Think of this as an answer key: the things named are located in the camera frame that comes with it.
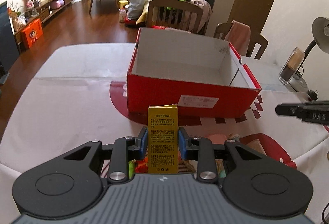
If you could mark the wooden tv console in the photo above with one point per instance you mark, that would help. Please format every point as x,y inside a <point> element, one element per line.
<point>44,12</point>

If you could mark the orange gift box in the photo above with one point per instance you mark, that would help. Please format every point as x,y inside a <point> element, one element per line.
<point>31,33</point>

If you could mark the wooden chair with towel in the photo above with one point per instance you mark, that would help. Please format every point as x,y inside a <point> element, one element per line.
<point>256,38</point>

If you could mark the yellow small carton box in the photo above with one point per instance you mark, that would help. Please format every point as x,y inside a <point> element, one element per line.
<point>163,139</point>

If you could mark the dark blue cabinet appliance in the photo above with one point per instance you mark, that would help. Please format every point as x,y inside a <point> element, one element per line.
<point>8,48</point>

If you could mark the red cardboard shoe box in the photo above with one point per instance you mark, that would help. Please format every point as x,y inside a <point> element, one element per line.
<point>204,76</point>

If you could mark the wooden slatted chair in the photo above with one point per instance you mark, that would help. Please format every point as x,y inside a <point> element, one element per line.
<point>176,14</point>

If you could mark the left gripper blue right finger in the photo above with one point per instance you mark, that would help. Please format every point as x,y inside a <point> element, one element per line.
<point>200,150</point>

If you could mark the pink round plush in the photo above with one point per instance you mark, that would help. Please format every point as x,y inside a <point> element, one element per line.
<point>217,138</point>

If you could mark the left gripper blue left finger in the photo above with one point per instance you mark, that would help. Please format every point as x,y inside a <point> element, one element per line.
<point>123,151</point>

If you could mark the black power plug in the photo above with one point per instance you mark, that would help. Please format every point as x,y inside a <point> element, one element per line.
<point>312,95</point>

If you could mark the pink towel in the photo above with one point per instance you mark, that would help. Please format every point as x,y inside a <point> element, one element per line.
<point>239,36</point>

